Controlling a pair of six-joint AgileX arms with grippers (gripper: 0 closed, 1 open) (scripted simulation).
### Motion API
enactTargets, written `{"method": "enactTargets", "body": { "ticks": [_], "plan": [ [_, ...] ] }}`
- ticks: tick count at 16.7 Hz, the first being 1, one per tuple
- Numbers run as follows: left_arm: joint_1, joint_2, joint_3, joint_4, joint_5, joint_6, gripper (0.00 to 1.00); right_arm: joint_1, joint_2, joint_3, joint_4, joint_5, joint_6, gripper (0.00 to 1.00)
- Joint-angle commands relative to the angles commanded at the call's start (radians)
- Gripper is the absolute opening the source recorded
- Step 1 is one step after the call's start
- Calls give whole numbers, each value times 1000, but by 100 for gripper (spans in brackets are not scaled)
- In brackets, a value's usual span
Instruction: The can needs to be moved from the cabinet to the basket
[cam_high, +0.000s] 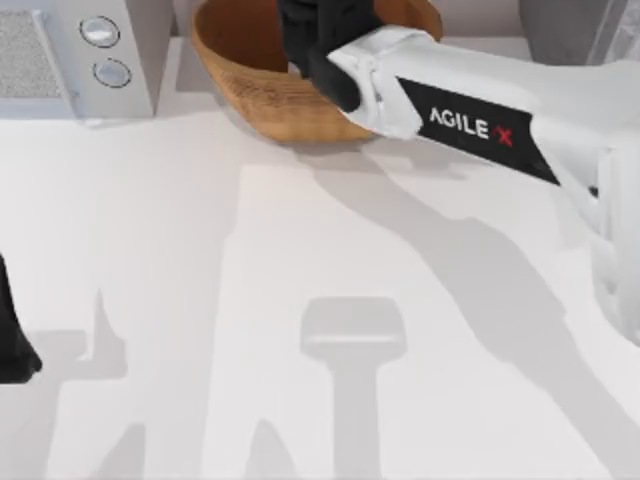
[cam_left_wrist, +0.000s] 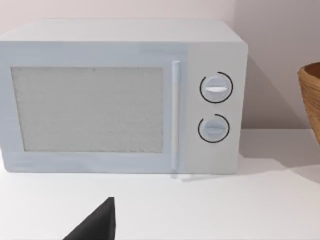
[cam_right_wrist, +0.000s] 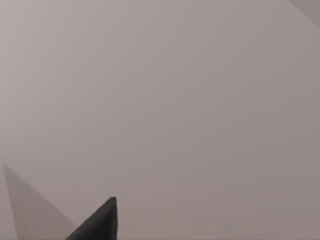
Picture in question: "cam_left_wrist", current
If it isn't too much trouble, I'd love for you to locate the small microwave knob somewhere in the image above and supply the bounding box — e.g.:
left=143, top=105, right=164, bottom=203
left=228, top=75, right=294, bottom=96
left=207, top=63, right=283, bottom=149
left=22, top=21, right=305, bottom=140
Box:
left=202, top=118, right=227, bottom=140

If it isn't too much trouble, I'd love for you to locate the microwave oven door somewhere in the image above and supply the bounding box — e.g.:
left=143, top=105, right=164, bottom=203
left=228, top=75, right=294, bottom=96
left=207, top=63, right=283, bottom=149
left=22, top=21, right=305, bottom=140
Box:
left=0, top=41, right=189, bottom=174

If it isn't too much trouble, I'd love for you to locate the pale microwave door handle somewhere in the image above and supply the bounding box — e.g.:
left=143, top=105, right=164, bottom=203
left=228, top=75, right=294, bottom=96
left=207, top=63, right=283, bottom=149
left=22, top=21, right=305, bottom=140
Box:
left=170, top=60, right=181, bottom=171

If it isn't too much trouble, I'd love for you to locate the large microwave knob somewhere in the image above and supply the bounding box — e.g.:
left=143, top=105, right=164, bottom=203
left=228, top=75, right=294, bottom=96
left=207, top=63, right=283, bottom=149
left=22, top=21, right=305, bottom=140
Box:
left=203, top=75, right=230, bottom=101

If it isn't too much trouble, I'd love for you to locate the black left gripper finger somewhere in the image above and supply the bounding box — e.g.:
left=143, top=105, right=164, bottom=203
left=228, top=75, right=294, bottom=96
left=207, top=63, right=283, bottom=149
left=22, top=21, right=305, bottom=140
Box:
left=62, top=196, right=117, bottom=240

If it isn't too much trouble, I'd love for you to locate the woven wooden basket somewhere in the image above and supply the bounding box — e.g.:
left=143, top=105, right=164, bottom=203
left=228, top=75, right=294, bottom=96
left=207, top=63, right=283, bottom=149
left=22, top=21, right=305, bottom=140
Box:
left=296, top=62, right=320, bottom=145

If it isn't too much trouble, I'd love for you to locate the pale microwave oven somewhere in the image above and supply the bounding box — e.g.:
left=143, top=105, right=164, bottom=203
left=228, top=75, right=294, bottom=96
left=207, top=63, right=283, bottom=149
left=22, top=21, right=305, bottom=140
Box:
left=0, top=19, right=249, bottom=176

